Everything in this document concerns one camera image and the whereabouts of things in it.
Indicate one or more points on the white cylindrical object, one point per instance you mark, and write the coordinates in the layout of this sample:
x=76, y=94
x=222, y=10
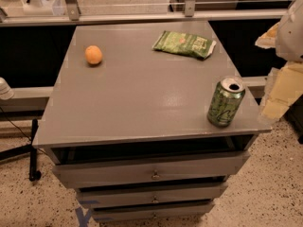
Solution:
x=5, y=91

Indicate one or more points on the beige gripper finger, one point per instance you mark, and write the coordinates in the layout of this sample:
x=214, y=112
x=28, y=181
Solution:
x=282, y=91
x=268, y=39

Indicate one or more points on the black stand legs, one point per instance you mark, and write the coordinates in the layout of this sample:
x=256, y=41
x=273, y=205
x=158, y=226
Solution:
x=34, y=173

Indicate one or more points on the orange fruit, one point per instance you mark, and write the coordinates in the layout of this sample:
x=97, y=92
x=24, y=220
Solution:
x=93, y=55

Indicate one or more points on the green soda can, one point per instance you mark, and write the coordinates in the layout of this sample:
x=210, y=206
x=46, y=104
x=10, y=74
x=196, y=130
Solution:
x=227, y=97

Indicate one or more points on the blue tape mark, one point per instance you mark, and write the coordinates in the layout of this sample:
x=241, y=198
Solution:
x=85, y=217

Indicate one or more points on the green chip bag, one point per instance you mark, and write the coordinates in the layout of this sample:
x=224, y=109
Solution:
x=184, y=44

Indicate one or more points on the middle grey drawer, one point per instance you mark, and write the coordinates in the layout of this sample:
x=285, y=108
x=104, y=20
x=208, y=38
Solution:
x=154, y=195

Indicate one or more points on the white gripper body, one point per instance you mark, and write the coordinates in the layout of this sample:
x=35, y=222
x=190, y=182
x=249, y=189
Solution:
x=292, y=37

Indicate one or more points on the grey drawer cabinet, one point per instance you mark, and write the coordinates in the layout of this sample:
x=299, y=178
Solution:
x=138, y=103

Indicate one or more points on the bottom grey drawer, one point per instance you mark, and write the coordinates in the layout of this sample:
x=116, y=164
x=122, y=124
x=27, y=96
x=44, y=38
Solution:
x=153, y=210

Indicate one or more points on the metal railing frame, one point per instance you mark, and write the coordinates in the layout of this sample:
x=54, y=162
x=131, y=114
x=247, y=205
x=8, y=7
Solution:
x=88, y=12

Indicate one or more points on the grey drawer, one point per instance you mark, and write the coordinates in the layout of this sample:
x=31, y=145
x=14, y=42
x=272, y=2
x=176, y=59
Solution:
x=151, y=170
x=153, y=210
x=154, y=195

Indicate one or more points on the top grey drawer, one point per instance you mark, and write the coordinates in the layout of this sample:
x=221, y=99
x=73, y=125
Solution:
x=151, y=170

